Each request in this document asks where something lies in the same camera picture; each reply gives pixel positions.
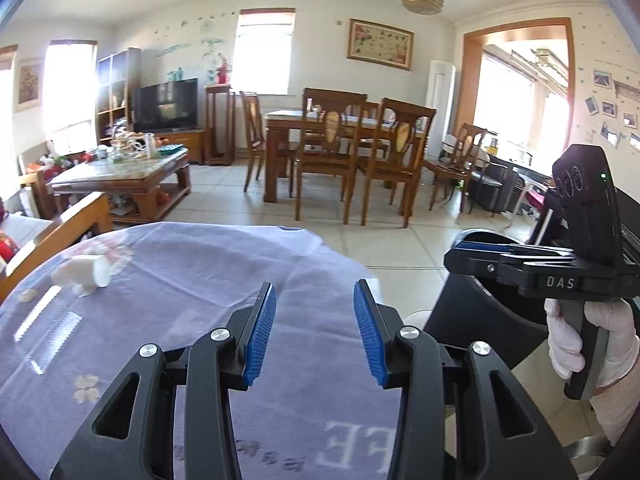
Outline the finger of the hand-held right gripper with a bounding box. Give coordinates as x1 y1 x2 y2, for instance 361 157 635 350
443 248 577 284
456 241 577 259

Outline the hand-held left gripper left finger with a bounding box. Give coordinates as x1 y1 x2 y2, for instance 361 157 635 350
50 281 278 480

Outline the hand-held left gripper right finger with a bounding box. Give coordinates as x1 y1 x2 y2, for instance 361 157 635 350
352 278 579 480

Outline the black trash bin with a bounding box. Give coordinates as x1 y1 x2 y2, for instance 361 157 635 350
425 227 567 377

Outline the person's right forearm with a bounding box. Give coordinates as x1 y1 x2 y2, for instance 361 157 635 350
590 374 640 447

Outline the person's right hand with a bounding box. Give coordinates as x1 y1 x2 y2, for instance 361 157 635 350
544 297 640 389

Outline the wooden dining chair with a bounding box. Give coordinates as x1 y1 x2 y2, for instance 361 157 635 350
357 97 437 228
240 91 269 193
295 87 369 222
427 122 490 217

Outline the purple floral tablecloth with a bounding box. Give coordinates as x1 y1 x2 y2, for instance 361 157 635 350
0 221 407 480

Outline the white standing air conditioner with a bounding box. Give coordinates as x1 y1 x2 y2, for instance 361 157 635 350
425 60 457 161

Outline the white paper cup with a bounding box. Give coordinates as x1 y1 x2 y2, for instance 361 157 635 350
50 254 112 297

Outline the wooden television stand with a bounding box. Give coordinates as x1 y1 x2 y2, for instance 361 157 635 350
160 129 206 165

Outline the tall wooden plant stand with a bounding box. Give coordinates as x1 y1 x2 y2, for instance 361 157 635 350
204 84 236 167

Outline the clear plastic tray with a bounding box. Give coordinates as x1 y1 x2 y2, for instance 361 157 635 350
12 280 83 376

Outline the wooden coffee table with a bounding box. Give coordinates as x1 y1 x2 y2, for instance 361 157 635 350
50 147 193 223

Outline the wooden dining table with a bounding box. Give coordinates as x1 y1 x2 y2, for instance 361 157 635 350
264 109 431 203

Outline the wooden sofa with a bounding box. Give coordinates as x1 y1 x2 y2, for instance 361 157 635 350
0 192 115 306

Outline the metal pot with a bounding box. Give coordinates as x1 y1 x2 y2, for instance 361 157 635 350
562 435 618 480

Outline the framed floral picture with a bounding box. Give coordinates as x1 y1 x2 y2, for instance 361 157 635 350
347 18 415 71

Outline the black television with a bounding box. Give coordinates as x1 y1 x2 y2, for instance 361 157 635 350
131 78 199 134

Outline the red cushion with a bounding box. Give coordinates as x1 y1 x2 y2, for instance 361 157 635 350
0 232 21 264

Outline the wooden armchair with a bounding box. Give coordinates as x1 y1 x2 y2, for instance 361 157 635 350
17 140 66 216

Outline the window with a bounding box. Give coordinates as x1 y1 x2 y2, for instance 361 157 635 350
234 8 297 96
45 40 98 136

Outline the wooden shelf unit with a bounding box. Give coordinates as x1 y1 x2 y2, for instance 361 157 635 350
95 47 142 143

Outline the small framed picture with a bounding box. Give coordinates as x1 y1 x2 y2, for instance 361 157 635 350
15 57 45 113

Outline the group of wall photos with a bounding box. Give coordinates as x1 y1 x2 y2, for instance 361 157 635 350
584 67 640 150

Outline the wooden door frame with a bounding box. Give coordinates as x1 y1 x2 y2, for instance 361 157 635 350
461 17 575 142

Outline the white wire basket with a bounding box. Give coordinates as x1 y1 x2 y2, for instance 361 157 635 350
112 132 146 159

